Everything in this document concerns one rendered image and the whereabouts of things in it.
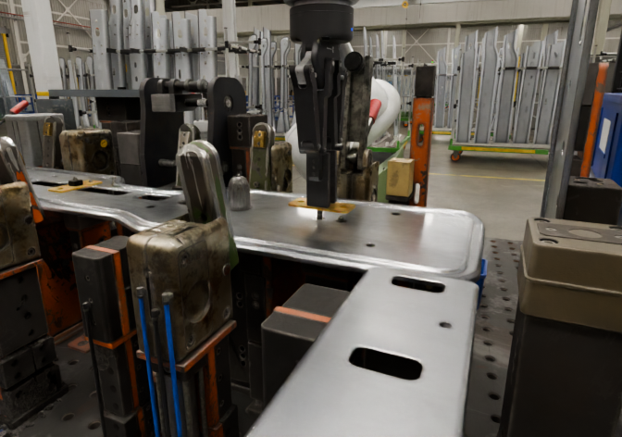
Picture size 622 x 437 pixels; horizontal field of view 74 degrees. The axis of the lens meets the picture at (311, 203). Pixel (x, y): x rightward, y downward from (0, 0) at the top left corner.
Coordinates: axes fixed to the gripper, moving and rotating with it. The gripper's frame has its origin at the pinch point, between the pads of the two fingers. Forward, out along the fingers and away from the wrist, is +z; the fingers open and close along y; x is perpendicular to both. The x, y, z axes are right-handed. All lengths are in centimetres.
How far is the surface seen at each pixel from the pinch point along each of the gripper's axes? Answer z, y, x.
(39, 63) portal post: -38, -213, -362
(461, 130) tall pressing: 52, -695, -34
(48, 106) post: -8, -30, -94
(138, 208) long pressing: 5.3, 6.1, -26.1
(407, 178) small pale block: 1.4, -11.1, 8.9
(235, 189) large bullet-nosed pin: 2.3, 1.2, -12.5
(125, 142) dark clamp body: -1, -16, -51
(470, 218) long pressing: 5.7, -8.0, 18.1
